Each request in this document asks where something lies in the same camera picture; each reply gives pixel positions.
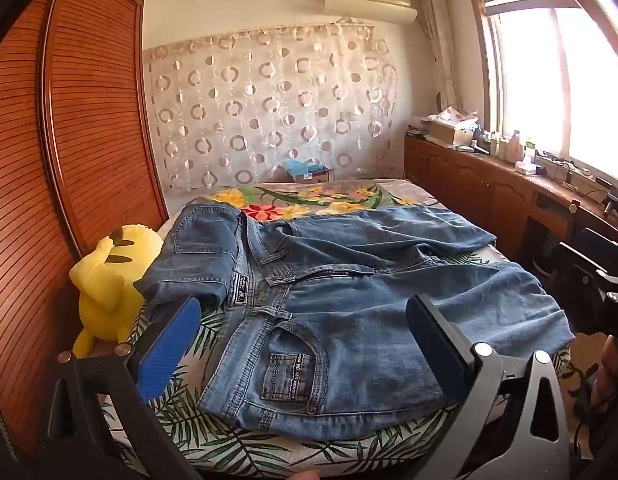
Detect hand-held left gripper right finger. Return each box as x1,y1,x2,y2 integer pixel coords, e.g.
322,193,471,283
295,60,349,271
405,292,572,480

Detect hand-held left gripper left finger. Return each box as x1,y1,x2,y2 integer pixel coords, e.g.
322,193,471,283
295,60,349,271
44,295,204,480

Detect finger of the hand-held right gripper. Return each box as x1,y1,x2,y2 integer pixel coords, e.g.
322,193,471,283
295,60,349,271
558,242,610,283

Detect blue denim pants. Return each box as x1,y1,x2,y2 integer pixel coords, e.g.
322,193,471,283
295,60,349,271
134,201,576,431

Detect person's right hand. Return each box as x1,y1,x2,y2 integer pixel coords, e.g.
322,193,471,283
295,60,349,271
591,335,618,413

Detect yellow plush toy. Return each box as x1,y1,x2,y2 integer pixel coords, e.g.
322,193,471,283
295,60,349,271
70,225,164,359

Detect wooden side cabinet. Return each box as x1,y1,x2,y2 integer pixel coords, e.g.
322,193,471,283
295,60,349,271
404,135,618,263

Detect bed with floral sheet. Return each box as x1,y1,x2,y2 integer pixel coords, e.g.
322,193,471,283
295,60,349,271
101,177,574,478

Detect cardboard box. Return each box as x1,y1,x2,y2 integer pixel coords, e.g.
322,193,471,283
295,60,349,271
429,120,474,148

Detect window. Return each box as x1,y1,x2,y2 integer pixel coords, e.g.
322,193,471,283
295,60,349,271
466,0,618,186

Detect box with blue cloth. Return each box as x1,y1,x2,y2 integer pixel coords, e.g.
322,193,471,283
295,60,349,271
287,160,334,184

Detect wooden louvered wardrobe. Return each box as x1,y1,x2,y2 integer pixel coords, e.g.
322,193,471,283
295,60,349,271
0,0,170,461

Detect white window curtain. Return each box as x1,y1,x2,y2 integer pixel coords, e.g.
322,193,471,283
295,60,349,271
419,0,460,111

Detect circle patterned curtain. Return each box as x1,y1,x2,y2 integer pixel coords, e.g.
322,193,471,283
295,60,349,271
144,22,404,193

